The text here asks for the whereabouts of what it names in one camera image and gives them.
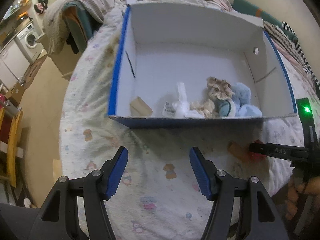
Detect orange foam cylinder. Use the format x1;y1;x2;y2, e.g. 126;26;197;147
227;141;251;163

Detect white fluffy plush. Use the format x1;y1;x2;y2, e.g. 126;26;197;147
172;82;204;119

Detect light blue plush toy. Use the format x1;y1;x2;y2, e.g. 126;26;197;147
217;83;263;118

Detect brown ruffled fabric toy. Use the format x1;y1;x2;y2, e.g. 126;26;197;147
207;77;234;100

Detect tan cardboard piece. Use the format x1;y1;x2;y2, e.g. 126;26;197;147
130;96;153;117

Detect pink soft ball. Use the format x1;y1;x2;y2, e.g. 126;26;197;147
247;144;267;163

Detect beige fluffy plush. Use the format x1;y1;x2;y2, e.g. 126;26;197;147
190;99;219;118

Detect person's right hand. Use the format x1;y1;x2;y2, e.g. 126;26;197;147
285;176;320;220

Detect floral white bed quilt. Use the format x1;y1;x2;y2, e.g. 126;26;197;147
60;0;303;239

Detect clear plastic bag with label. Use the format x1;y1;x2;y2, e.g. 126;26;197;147
162;101;176;117

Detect yellow wooden chair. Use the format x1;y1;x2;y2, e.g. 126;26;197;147
1;107;23;188

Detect white cardboard box blue tape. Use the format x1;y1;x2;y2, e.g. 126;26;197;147
107;3;297;128

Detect black white patterned cloth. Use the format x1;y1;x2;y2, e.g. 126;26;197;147
264;21;319;94

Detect green cushion orange stripe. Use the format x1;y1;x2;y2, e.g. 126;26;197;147
232;0;298;44

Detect white kitchen cabinet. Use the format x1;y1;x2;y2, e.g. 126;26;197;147
1;40;30;89

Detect white washing machine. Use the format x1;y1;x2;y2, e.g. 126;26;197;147
14;23;43;64

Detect green orange folded clothes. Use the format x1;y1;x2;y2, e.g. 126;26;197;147
62;1;102;54

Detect beige waffle blanket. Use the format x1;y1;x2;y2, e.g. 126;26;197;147
42;0;163;55

